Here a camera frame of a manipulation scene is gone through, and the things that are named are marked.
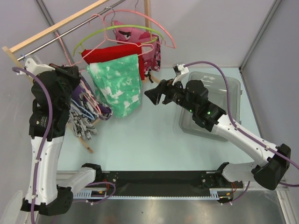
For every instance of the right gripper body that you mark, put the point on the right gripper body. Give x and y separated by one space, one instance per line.
176 94

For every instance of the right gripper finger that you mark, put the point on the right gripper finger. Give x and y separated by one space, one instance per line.
162 86
154 96

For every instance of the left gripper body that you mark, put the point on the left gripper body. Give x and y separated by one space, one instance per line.
69 81

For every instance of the pink wire hanger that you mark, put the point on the pink wire hanger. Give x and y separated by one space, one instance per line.
88 94

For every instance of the purple camouflage trousers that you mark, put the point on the purple camouflage trousers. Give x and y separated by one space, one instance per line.
78 97

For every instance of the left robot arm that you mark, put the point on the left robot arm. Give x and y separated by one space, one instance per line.
47 129

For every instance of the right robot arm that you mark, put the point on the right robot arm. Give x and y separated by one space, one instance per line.
270 162

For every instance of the red trousers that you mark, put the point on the red trousers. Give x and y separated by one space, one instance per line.
114 53

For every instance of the green white tie-dye trousers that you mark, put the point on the green white tie-dye trousers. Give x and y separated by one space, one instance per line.
118 84

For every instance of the black white patterned trousers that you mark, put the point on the black white patterned trousers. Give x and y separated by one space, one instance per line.
81 123

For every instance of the pink camouflage trousers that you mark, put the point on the pink camouflage trousers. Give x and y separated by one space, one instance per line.
151 60

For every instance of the grey plastic bin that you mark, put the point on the grey plastic bin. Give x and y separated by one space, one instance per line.
217 94

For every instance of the metal hanging rod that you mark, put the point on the metal hanging rod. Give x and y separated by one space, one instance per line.
105 10

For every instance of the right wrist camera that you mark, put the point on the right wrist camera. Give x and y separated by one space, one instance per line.
181 72

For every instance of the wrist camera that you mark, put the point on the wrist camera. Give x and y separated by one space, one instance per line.
181 72
36 66

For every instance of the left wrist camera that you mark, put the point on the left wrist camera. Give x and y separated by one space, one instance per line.
36 66

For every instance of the wooden clothes rack frame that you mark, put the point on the wooden clothes rack frame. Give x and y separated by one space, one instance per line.
10 51

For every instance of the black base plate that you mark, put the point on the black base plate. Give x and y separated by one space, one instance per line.
164 183

